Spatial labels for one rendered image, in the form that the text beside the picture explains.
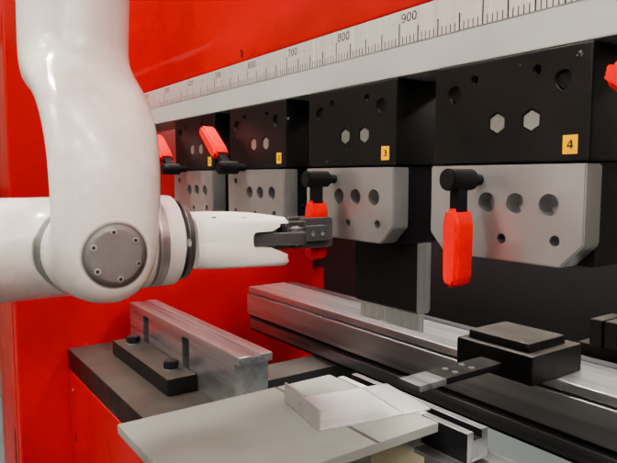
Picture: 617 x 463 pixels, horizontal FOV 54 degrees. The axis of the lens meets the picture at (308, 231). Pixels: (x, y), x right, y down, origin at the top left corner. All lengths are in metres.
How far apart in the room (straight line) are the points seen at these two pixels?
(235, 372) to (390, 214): 0.45
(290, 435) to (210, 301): 0.95
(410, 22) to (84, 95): 0.31
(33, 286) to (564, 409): 0.64
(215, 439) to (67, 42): 0.37
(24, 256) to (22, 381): 0.93
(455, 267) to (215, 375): 0.60
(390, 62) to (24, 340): 1.02
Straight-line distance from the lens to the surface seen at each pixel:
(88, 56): 0.52
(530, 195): 0.50
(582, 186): 0.48
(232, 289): 1.54
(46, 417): 1.46
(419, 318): 0.65
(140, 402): 1.06
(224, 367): 0.99
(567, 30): 0.50
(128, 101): 0.48
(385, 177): 0.61
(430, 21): 0.59
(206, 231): 0.55
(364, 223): 0.64
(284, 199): 0.76
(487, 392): 0.93
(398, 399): 0.69
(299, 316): 1.26
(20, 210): 0.52
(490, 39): 0.54
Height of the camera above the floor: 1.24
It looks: 5 degrees down
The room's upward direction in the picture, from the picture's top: straight up
